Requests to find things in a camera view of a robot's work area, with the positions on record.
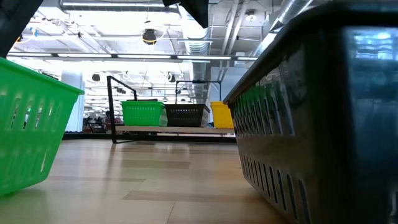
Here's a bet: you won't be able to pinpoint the wooden shelf black metal legs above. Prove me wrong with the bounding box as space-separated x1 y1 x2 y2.
106 75 236 145

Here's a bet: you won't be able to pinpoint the ceiling light strip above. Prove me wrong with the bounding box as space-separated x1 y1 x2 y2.
6 52 259 62

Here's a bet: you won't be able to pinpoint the silver ventilation duct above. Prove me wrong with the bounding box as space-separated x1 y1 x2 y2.
250 0 315 58
177 0 216 105

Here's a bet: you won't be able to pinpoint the white building column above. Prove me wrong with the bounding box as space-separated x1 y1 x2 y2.
60 70 86 133

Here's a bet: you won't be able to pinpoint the green plastic basket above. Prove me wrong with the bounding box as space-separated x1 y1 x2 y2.
0 57 85 197
121 100 166 109
121 104 169 128

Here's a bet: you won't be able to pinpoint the person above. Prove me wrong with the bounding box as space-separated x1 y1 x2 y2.
104 110 123 126

